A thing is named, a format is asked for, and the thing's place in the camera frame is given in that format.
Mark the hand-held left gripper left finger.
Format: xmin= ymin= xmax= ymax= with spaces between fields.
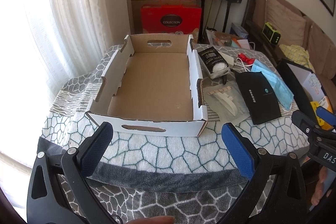
xmin=26 ymin=122 xmax=124 ymax=224

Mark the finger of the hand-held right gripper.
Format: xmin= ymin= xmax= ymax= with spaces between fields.
xmin=316 ymin=106 xmax=336 ymax=127
xmin=291 ymin=109 xmax=336 ymax=136

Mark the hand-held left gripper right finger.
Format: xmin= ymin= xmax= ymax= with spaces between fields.
xmin=221 ymin=122 xmax=307 ymax=224

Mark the blue face mask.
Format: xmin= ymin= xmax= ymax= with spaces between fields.
xmin=262 ymin=73 xmax=294 ymax=112
xmin=251 ymin=59 xmax=279 ymax=80

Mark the clear plastic bag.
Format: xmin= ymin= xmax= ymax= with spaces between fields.
xmin=206 ymin=82 xmax=250 ymax=125

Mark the black packet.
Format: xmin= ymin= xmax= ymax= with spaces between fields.
xmin=234 ymin=70 xmax=282 ymax=125

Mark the white cardboard tray box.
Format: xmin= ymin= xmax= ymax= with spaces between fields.
xmin=84 ymin=34 xmax=209 ymax=138

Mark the red cable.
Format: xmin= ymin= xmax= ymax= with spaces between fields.
xmin=238 ymin=54 xmax=256 ymax=65

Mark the white charger block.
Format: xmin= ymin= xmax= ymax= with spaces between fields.
xmin=222 ymin=55 xmax=235 ymax=67

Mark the black pouch with white label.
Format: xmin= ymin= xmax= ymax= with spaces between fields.
xmin=197 ymin=48 xmax=231 ymax=80

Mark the person's right hand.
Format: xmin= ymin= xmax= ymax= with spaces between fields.
xmin=311 ymin=166 xmax=336 ymax=206

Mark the person's left hand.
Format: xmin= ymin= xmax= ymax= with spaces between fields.
xmin=123 ymin=216 xmax=175 ymax=224

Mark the yellow packet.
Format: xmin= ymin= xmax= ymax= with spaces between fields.
xmin=310 ymin=97 xmax=334 ymax=132

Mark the black and white folder box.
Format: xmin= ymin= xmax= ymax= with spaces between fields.
xmin=276 ymin=58 xmax=328 ymax=119

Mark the yellow checked cloth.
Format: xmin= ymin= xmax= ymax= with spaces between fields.
xmin=279 ymin=43 xmax=315 ymax=72

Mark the green device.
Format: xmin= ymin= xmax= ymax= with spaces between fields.
xmin=263 ymin=22 xmax=282 ymax=45

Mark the brown sofa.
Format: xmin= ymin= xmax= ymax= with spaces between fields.
xmin=241 ymin=0 xmax=336 ymax=83

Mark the blue box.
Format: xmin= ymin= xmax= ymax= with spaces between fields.
xmin=231 ymin=22 xmax=248 ymax=39

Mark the crumpled clear bag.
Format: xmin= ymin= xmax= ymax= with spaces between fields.
xmin=206 ymin=29 xmax=231 ymax=47

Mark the black speaker stand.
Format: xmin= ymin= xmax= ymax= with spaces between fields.
xmin=201 ymin=0 xmax=207 ymax=42
xmin=223 ymin=1 xmax=232 ymax=33

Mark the white curtain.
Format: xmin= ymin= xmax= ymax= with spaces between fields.
xmin=0 ymin=0 xmax=129 ymax=114

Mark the red gift box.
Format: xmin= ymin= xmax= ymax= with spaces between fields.
xmin=140 ymin=5 xmax=202 ymax=37

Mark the white charger cable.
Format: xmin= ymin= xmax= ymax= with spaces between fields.
xmin=231 ymin=55 xmax=256 ymax=72

